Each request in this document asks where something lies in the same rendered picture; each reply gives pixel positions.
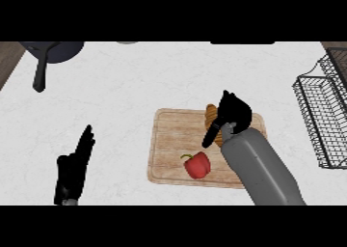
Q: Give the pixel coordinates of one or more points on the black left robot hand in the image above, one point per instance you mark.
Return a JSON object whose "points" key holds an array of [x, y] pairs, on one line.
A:
{"points": [[72, 167]]}

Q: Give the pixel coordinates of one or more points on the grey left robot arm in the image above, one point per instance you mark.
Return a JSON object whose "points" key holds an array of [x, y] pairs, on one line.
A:
{"points": [[70, 202]]}

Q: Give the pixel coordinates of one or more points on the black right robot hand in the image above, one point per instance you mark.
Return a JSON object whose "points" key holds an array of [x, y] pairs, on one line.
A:
{"points": [[234, 111]]}

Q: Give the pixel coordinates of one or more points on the pale wooden cutting board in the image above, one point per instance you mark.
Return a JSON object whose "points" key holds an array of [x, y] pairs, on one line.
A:
{"points": [[181, 151]]}

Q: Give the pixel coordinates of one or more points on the red bell pepper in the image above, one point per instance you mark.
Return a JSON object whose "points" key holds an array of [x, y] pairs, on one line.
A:
{"points": [[197, 165]]}

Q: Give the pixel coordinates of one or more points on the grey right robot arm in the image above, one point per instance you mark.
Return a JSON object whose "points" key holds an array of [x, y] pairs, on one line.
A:
{"points": [[259, 167]]}

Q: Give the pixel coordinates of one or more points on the dark blue frying pan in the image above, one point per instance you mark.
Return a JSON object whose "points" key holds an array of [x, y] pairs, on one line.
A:
{"points": [[51, 54]]}

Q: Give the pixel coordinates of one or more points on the golden brown croissant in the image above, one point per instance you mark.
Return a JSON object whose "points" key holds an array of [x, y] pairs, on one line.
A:
{"points": [[212, 120]]}

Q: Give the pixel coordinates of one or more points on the grey round object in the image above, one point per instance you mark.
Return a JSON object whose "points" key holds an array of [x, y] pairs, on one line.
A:
{"points": [[128, 42]]}

